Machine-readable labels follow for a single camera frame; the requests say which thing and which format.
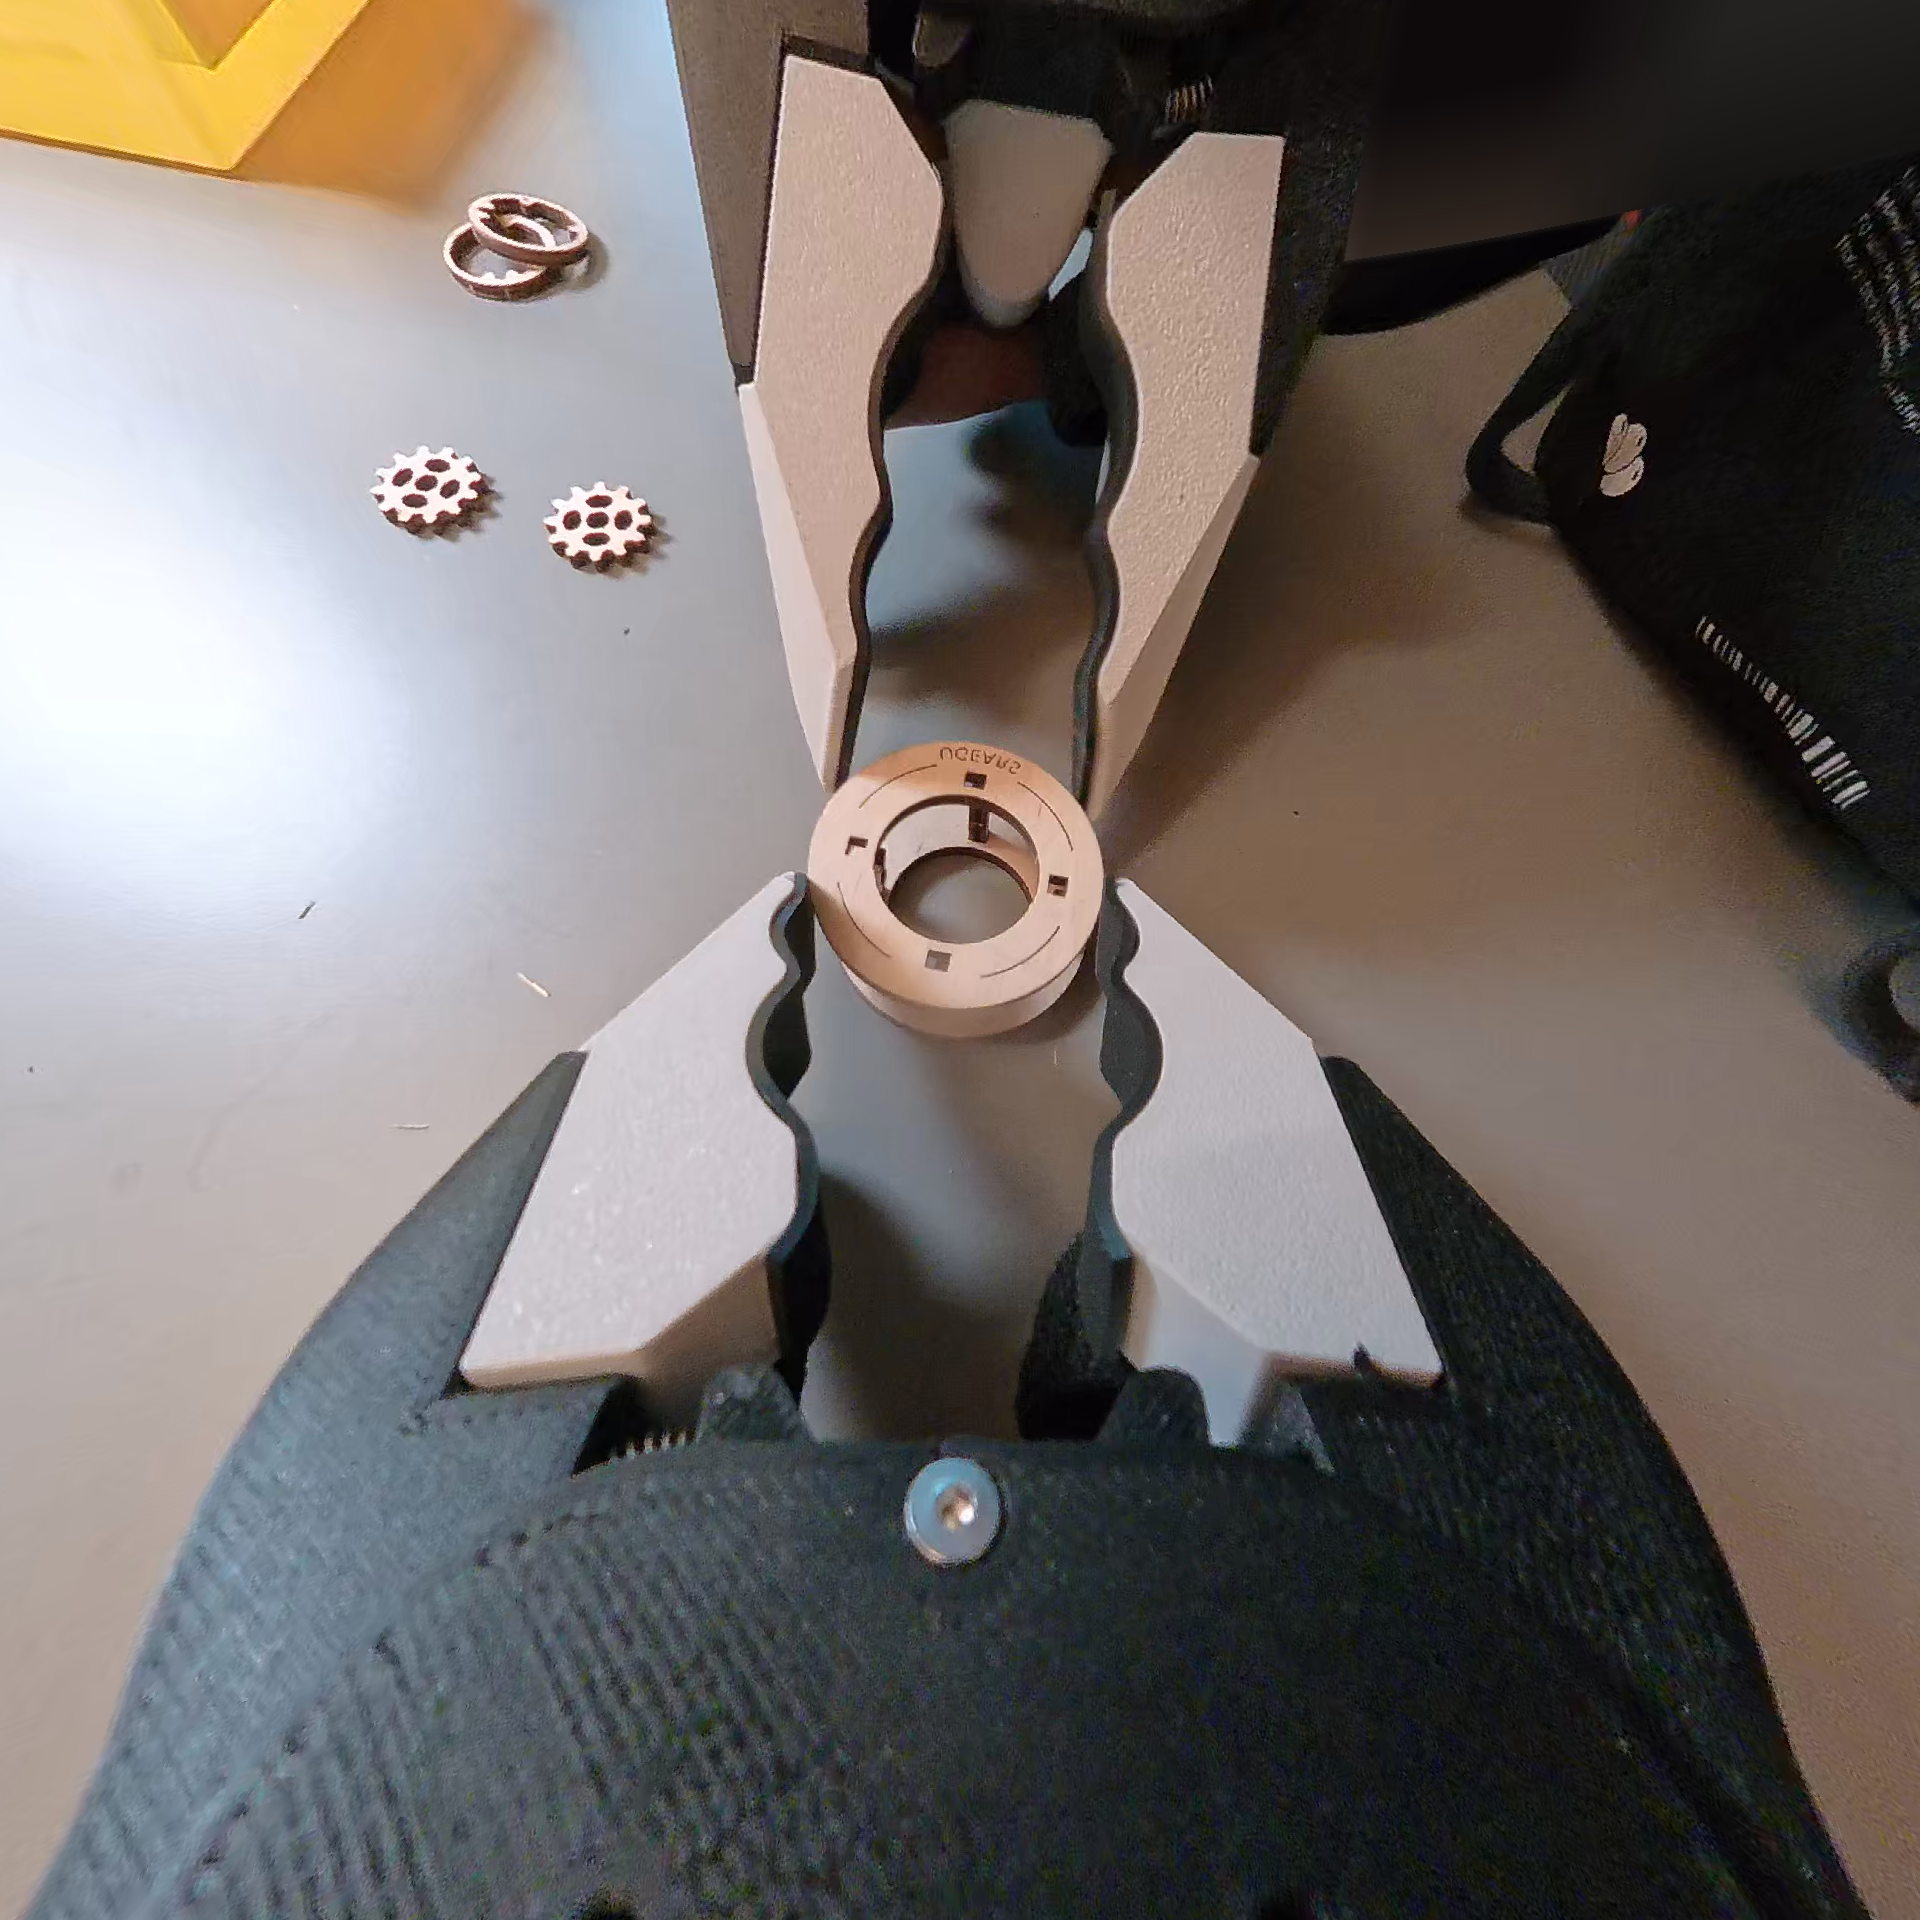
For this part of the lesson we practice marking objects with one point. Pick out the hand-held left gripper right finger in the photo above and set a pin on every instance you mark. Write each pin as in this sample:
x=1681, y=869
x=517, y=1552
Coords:
x=1243, y=1200

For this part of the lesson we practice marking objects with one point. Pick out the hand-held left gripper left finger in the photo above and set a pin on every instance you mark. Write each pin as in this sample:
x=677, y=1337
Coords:
x=660, y=1170

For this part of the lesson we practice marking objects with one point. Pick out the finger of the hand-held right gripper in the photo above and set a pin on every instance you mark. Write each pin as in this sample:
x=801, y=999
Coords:
x=818, y=301
x=1200, y=329

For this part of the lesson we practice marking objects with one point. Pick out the wooden spool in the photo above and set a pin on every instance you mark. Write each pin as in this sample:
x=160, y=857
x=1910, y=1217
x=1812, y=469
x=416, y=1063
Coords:
x=1036, y=938

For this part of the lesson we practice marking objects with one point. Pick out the person's right forearm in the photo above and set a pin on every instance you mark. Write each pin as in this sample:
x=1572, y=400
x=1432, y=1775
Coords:
x=1424, y=301

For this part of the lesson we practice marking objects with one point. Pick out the person's right hand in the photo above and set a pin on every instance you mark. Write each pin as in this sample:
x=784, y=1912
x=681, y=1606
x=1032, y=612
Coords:
x=966, y=374

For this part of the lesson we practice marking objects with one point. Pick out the wooden gear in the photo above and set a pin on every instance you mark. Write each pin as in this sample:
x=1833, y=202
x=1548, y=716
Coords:
x=404, y=510
x=568, y=543

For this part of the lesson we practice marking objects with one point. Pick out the person's black hoodie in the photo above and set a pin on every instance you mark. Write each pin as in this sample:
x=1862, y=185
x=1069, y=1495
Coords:
x=1723, y=525

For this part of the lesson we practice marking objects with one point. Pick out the yellow plastic bin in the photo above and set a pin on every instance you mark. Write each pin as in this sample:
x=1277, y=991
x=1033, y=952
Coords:
x=89, y=76

